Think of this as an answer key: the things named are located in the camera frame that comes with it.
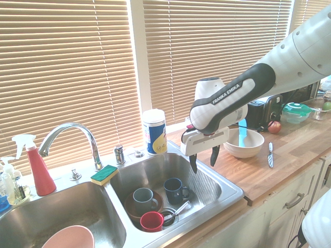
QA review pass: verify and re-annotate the silver utensil handle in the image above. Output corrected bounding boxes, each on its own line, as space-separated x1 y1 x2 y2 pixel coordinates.
165 200 191 223

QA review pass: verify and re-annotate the stainless steel double sink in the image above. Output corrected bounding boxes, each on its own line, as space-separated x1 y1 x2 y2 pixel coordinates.
0 141 245 248

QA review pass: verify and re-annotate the red apple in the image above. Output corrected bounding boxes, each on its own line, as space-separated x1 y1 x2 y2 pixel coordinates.
267 120 282 134

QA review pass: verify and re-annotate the blue spatula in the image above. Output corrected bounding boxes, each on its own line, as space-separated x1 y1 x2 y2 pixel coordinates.
237 118 250 148

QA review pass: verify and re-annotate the red plastic cup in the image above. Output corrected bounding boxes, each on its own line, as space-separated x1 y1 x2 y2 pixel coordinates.
140 211 164 233

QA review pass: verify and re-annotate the black floor cable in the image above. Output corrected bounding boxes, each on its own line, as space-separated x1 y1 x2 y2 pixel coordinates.
287 228 307 248

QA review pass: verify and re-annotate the wide tan window blind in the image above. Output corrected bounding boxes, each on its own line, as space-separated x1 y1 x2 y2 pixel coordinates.
0 0 142 177

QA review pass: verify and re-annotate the black power cable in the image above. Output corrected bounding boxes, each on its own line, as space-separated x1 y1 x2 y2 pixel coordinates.
277 89 297 122

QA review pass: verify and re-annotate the navy blue mug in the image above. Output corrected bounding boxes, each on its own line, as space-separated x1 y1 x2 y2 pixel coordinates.
163 178 191 206

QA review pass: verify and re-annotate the clear plastic container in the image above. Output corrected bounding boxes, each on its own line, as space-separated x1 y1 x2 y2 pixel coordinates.
309 97 331 121

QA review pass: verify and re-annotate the chrome sink knob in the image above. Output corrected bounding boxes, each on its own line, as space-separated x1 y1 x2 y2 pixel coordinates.
69 167 82 181

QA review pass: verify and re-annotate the blue yellow wipes canister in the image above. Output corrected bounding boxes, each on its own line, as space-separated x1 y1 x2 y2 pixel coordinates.
142 108 169 157

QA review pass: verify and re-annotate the red spray bottle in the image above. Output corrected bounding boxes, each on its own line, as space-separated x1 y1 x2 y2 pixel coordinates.
11 134 57 197

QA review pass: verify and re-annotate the small zebra pattern knife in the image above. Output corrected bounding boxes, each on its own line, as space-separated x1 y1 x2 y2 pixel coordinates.
267 142 275 169

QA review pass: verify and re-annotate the grey mug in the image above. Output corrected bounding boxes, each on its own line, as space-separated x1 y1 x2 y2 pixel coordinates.
132 188 159 218

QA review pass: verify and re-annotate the dark microwave oven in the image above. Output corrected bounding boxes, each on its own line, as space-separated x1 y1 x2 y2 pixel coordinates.
280 80 322 104

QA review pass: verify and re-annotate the chrome gooseneck faucet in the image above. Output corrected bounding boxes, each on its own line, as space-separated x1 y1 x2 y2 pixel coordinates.
38 122 104 172

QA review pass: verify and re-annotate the green yellow sponge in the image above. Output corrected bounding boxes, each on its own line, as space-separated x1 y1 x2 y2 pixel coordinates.
90 164 119 187

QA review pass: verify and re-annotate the black toaster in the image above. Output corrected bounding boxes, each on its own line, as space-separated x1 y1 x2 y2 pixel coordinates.
247 94 284 131

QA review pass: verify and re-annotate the chrome side sprayer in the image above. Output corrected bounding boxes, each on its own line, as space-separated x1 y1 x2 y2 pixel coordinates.
114 144 127 165

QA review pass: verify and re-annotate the metal sink strainer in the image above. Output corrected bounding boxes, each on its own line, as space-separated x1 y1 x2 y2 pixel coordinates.
160 207 179 229

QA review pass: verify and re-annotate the narrow tan window blind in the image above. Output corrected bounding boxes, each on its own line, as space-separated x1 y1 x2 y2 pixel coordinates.
293 0 331 27

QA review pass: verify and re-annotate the cream kitchen cabinet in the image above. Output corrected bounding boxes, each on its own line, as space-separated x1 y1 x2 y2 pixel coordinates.
165 154 331 248

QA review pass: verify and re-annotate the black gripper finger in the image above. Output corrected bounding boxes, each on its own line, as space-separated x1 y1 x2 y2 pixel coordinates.
209 144 221 167
189 154 199 174

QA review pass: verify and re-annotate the green lid food container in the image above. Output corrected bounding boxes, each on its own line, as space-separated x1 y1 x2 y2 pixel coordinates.
281 102 312 125

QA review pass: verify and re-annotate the brass drawer handle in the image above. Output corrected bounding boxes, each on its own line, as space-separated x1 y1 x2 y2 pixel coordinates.
284 192 306 210

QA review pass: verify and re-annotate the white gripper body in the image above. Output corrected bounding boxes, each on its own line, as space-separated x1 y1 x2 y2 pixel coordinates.
179 127 230 157

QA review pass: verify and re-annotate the glass jar with brushes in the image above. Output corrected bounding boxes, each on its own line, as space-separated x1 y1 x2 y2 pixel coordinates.
6 177 32 206

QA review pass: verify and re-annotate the clear soap pump bottle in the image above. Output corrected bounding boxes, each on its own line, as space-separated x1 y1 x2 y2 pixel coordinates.
0 156 17 205

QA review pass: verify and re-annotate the pink bowl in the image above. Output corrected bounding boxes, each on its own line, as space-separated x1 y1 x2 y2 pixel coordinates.
41 225 95 248

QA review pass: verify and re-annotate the brown wooden bowl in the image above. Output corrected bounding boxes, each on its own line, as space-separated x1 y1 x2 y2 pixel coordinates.
124 190 164 224

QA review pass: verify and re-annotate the blue plastic item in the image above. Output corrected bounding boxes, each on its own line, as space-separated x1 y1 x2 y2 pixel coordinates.
0 195 10 213

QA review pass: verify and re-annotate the white ceramic bowl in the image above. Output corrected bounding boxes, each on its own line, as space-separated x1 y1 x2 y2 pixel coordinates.
223 129 265 159

